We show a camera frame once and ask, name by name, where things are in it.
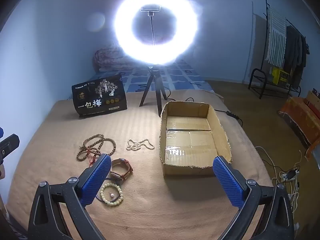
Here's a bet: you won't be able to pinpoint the yellow box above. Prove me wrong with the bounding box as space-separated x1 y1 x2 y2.
271 67 290 84

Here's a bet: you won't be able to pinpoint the red small item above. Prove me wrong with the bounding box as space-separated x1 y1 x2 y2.
107 158 133 180

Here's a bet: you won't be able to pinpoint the pearl necklace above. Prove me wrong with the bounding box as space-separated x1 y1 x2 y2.
126 138 155 151

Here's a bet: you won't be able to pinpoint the dark hanging clothes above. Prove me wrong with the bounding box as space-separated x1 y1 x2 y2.
284 26 309 89

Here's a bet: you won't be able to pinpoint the wooden bead necklace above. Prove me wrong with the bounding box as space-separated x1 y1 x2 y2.
76 134 117 167

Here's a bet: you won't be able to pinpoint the black printed gift box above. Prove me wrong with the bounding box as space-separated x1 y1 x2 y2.
72 74 128 118

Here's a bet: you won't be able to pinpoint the white ring light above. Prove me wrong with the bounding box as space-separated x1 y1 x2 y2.
114 0 200 65

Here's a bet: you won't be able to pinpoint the blue patterned bed sheet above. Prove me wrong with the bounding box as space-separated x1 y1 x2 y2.
92 60 213 93

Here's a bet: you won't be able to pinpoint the white power strip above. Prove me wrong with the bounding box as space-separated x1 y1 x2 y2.
279 169 300 181

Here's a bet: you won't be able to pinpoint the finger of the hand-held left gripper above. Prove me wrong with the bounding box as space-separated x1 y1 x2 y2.
0 127 20 165

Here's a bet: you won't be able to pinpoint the black cable with switch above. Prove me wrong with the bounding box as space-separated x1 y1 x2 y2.
215 109 243 127

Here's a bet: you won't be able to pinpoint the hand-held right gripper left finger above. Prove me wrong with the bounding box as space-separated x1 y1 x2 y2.
28 154 112 240

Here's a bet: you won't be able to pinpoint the black phone holder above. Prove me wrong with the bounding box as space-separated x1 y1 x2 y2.
140 5 160 46

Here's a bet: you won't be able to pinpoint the orange cloth covered box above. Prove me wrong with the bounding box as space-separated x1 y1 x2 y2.
279 89 320 159

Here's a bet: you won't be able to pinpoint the thin dark cord bracelet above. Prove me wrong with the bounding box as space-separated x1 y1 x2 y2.
96 177 124 203

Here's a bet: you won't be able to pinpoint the folded floral quilt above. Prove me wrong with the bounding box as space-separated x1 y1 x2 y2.
92 44 140 74

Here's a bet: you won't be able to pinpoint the pale bead bracelet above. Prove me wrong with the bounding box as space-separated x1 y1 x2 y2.
100 183 124 204

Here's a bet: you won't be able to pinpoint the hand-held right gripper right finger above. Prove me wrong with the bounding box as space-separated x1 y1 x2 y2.
212 156 295 240

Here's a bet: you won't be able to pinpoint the striped towel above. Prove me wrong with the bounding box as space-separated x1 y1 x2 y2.
265 5 287 65

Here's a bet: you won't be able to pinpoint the black tripod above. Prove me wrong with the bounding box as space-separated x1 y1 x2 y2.
139 65 167 117

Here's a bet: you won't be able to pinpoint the cardboard box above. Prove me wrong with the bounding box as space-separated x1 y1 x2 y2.
159 101 232 177

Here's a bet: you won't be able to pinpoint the black clothes rack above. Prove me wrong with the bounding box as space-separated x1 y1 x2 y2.
248 0 309 99

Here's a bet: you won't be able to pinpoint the white cables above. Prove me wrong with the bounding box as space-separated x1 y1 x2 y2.
255 146 302 212

